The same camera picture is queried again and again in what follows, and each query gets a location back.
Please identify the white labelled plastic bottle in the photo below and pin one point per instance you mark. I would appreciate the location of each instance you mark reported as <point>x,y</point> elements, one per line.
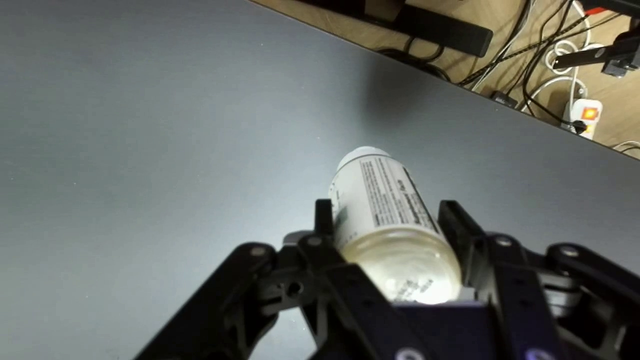
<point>390,227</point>

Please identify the white power strip orange switch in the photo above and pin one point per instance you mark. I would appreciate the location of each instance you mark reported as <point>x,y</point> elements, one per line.
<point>586,116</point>

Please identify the black flat stand base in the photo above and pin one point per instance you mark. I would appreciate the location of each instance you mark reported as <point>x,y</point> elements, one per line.
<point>441,28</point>

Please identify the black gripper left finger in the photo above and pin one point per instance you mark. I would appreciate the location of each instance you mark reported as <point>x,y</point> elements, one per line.
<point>333,292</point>

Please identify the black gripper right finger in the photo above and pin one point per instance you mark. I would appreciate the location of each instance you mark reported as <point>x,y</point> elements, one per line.
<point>517,292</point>

